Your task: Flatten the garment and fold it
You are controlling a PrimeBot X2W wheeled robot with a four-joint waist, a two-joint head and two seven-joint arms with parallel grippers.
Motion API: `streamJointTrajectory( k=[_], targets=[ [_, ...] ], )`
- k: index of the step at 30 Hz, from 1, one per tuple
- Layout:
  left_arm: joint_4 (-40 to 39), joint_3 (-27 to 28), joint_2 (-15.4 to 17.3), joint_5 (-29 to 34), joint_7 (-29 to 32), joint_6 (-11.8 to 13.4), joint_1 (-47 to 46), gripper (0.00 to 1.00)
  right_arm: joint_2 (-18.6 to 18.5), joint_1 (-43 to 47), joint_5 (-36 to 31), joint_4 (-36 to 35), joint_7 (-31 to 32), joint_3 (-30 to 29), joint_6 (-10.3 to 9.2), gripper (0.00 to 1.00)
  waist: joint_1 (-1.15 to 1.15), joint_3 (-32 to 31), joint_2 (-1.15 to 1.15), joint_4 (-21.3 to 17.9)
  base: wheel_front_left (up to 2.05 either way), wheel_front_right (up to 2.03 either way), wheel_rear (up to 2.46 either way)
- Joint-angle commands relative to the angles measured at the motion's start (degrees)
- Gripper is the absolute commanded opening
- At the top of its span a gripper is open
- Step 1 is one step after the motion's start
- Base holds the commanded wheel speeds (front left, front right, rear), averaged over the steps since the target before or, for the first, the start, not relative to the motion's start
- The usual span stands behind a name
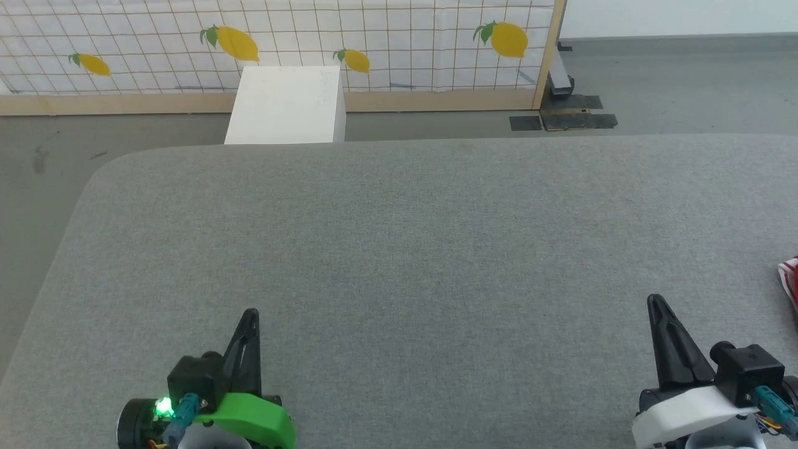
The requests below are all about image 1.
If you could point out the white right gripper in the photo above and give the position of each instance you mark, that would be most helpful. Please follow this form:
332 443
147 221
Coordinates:
686 415

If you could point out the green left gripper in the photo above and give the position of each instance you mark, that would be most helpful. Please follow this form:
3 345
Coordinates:
255 421

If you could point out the red and white shirt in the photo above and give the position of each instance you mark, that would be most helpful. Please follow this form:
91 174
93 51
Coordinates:
790 284

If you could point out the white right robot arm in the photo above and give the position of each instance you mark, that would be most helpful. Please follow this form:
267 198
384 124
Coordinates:
729 436

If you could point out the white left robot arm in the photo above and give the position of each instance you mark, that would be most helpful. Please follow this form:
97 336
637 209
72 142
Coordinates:
212 439

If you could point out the grey fabric sofa seat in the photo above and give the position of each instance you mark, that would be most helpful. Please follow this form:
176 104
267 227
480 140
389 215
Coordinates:
405 249

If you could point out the large black floor plate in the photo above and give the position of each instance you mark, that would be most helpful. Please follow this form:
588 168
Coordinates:
580 120

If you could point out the white box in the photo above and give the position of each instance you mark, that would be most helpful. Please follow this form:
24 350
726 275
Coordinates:
287 106

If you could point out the small black floor plate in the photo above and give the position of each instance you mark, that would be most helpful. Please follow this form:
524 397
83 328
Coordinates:
525 123

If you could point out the grey metal foot bar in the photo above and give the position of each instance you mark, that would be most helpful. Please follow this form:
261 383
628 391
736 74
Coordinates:
560 75

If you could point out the lemon print partition screen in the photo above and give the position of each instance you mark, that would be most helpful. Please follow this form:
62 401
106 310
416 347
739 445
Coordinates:
399 31

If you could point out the white board piece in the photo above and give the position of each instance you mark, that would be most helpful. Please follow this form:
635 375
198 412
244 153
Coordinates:
4 87

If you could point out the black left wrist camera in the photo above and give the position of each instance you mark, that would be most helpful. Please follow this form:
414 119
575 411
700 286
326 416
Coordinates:
196 380

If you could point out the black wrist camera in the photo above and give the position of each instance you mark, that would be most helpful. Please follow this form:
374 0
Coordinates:
748 374
196 380

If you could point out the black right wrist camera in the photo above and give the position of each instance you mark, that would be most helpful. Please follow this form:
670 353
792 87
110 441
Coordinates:
748 374

